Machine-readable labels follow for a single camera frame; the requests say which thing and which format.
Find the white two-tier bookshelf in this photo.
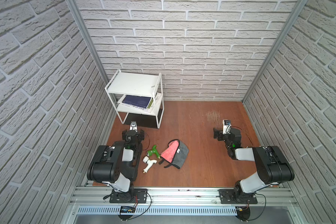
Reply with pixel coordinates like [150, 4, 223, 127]
[105, 69, 165, 129]

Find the pink and grey cloth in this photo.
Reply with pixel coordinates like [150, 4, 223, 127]
[158, 139, 189, 169]

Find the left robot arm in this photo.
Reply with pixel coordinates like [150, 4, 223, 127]
[86, 130, 145, 194]

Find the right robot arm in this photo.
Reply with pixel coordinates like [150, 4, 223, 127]
[213, 125, 295, 198]

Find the white plastic faucet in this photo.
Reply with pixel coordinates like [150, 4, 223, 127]
[143, 156, 157, 173]

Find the green toy drill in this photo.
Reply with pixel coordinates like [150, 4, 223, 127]
[146, 145, 161, 160]

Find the dark blue book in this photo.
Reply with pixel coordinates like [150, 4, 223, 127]
[122, 95, 152, 109]

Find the white paper under book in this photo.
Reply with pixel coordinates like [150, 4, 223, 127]
[117, 93, 162, 115]

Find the small green circuit board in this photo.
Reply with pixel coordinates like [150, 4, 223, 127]
[119, 206, 136, 214]

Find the round black connector puck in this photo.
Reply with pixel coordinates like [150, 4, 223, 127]
[236, 207, 251, 222]

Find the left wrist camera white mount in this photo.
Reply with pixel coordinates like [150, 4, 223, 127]
[130, 121, 138, 132]

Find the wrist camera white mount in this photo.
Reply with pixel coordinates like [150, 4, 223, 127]
[130, 121, 138, 132]
[223, 119, 231, 134]

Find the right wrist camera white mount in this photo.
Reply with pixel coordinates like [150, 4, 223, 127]
[223, 119, 231, 134]

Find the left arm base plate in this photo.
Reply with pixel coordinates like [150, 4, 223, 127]
[109, 188, 149, 203]

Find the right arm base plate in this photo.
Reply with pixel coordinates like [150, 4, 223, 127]
[218, 189, 258, 205]

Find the aluminium front rail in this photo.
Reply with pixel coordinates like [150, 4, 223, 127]
[69, 186, 298, 207]

